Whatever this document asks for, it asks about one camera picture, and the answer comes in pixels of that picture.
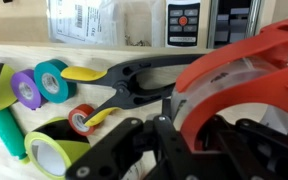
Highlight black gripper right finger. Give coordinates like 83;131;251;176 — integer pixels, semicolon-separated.
193;114;288;180

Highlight white handheld meter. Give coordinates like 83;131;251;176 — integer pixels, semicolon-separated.
164;0;202;48

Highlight metal drawer slide rail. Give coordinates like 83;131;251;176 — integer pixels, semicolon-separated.
207;0;263;49

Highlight clear plastic screw box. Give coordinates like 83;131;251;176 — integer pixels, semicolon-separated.
117;0;167;48

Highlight small red tape roll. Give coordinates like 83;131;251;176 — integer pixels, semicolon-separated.
67;103;97;137

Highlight green cylinder tool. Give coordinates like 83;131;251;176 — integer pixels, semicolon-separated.
0;108;31;165

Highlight silver antistatic bag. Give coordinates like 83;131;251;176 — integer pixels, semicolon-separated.
47;0;125;46

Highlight purple tape roll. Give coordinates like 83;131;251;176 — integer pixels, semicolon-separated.
10;68;47;111

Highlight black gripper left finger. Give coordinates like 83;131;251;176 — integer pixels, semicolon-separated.
65;98;193;180

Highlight red tape dispenser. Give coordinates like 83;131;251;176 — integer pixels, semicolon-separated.
170;15;288;151

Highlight teal tape roll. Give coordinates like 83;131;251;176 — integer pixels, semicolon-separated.
33;58;78;104

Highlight wooden drawer with dividers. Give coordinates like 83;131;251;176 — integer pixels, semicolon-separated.
0;0;212;59

